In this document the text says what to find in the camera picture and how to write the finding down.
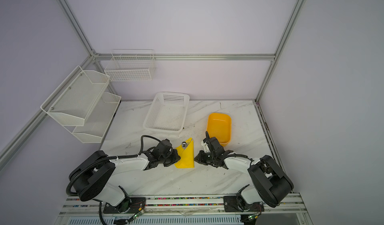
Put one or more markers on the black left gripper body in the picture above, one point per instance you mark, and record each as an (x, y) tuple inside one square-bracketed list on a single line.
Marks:
[(166, 160)]

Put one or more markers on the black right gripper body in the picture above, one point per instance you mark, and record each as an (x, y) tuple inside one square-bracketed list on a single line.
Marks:
[(212, 157)]

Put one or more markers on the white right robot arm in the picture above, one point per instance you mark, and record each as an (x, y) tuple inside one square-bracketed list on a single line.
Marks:
[(270, 184)]

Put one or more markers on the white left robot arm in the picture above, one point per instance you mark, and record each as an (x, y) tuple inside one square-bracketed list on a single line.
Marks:
[(90, 180)]

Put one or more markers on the yellow plastic tray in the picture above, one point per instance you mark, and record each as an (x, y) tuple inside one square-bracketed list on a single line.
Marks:
[(219, 125)]

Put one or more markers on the white perforated plastic basket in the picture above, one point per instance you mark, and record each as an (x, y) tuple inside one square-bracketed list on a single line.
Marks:
[(167, 112)]

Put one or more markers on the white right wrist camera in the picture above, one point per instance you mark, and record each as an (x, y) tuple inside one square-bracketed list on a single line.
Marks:
[(206, 148)]

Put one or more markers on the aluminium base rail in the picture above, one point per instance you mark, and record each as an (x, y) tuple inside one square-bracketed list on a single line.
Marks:
[(186, 210)]

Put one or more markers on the white wire wall basket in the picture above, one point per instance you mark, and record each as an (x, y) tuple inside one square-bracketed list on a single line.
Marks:
[(131, 65)]

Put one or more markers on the white mesh upper wall shelf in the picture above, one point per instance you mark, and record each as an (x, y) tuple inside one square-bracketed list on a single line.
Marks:
[(72, 103)]

